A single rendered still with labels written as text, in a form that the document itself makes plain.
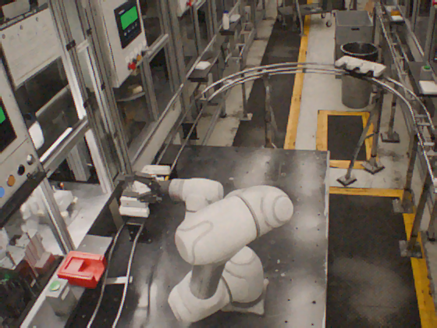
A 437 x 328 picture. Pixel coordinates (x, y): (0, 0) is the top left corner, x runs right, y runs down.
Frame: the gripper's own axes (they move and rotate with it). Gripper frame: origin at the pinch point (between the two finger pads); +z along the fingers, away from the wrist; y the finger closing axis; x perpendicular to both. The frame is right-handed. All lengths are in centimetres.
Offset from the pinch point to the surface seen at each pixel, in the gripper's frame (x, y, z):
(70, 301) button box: 47, -18, 8
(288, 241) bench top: -19, -44, -66
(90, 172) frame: -30, -18, 38
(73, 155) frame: -24.7, -4.1, 40.7
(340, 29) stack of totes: -350, -50, -97
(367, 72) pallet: -184, -29, -113
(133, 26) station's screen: -73, 45, 18
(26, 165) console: 26.9, 28.9, 20.4
